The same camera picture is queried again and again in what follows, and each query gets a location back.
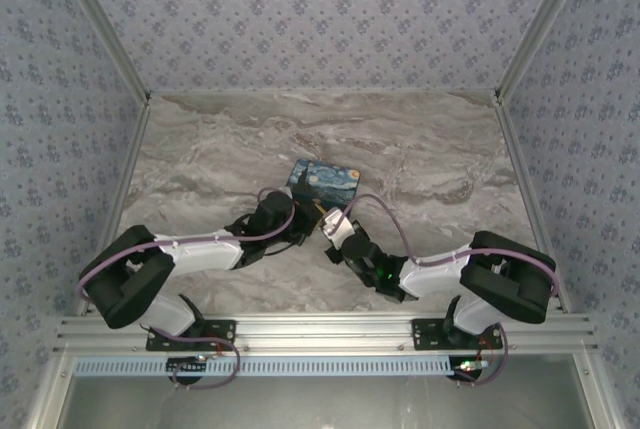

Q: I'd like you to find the small circuit board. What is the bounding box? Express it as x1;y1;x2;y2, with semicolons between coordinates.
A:
166;356;210;376
451;357;490;381

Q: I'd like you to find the grey metal panel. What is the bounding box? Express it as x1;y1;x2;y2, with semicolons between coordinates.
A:
59;374;595;429

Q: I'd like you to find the aluminium table side rail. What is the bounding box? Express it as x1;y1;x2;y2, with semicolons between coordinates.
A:
74;97;153;316
493;97;572;314

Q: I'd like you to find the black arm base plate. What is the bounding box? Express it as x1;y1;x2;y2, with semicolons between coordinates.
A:
146;317;238;353
410;317;504;353

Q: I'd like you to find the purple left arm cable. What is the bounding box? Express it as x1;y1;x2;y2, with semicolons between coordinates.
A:
74;188;298;308

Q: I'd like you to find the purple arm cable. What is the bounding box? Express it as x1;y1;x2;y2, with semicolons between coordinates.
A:
74;188;298;308
337;194;561;301

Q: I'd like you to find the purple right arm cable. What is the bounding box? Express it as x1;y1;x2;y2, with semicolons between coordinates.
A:
337;194;561;301

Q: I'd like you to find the aluminium frame post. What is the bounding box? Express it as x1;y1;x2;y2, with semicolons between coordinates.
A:
49;0;153;106
573;352;627;429
23;352;77;429
493;0;597;103

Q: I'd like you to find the slotted white cable duct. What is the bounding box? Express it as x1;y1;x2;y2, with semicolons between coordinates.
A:
72;354;460;378

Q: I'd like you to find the starry night print blue box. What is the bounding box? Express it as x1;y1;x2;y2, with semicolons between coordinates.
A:
286;158;365;212

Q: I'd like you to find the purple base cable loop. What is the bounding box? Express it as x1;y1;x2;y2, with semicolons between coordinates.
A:
149;326;243;391
453;327;511;388

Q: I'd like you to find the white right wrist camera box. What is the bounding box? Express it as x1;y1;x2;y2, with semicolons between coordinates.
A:
319;207;358;242

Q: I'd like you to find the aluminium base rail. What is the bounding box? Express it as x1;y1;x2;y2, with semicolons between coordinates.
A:
53;312;600;356

